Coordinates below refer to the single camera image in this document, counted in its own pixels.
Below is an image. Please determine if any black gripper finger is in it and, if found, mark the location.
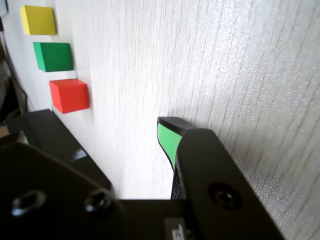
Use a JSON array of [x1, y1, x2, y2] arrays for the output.
[[0, 131, 136, 240], [156, 116, 286, 240]]

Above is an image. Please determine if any red wooden cube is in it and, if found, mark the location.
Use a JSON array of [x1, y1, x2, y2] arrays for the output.
[[48, 78, 90, 115]]

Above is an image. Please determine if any green wooden cube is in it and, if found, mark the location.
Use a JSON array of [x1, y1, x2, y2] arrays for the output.
[[32, 41, 74, 73]]

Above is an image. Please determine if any yellow wooden cube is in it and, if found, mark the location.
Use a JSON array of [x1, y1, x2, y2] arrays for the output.
[[19, 5, 57, 36]]

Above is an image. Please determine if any black cardboard box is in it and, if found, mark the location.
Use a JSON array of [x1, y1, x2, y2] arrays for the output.
[[4, 108, 113, 198]]

